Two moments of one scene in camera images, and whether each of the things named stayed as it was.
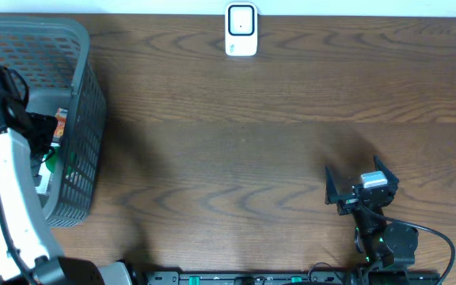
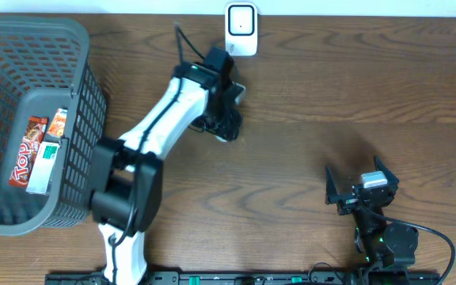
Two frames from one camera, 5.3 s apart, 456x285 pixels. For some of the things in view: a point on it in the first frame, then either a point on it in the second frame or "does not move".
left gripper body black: [43, 129] → [228, 124]
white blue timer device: [241, 28] does not move
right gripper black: [332, 198] does not move
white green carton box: [47, 168] does not move
